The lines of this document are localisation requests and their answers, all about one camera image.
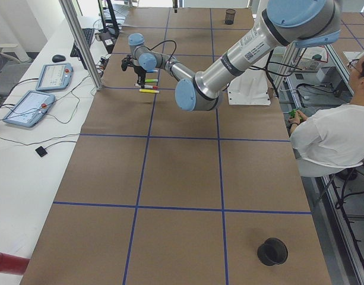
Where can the red capped white marker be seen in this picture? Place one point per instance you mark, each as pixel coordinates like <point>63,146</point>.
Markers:
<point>146,86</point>

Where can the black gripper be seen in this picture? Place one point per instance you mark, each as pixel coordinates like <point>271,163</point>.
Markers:
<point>139,70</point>

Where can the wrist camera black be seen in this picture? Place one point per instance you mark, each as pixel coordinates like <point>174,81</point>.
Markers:
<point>126,62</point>

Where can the black mesh cup near right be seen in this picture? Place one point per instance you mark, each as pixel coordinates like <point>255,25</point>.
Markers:
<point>229,16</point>

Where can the black computer mouse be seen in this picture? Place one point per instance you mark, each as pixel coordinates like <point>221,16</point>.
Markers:
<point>58,58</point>

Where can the blue teach pendant rear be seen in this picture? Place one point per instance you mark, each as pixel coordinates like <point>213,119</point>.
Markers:
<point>54,77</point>

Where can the black mesh cup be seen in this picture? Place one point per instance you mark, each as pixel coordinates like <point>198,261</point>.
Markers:
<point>229,16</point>
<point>272,252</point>

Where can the white central pedestal column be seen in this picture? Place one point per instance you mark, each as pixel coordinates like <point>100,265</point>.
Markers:
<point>251,88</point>

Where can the person in white shirt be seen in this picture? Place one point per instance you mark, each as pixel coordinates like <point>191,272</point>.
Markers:
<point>332,140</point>

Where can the blue teach pendant front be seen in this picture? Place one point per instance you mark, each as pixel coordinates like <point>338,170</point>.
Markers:
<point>30,109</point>

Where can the aluminium frame post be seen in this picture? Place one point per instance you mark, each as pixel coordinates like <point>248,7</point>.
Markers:
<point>76,30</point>

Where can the blue teach pendant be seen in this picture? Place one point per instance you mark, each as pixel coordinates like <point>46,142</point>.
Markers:
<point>54,77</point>
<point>30,109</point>

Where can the small black square sensor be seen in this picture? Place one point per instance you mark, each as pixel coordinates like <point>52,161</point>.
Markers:
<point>41,151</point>

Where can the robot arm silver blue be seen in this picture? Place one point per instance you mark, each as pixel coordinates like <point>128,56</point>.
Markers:
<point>307,23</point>

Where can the yellow marker pen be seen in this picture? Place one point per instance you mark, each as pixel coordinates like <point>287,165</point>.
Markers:
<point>148,91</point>

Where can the red bottle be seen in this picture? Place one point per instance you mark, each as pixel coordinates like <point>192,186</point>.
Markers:
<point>11,264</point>

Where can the black mesh cup near left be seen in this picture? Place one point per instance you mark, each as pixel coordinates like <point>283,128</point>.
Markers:
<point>272,252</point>

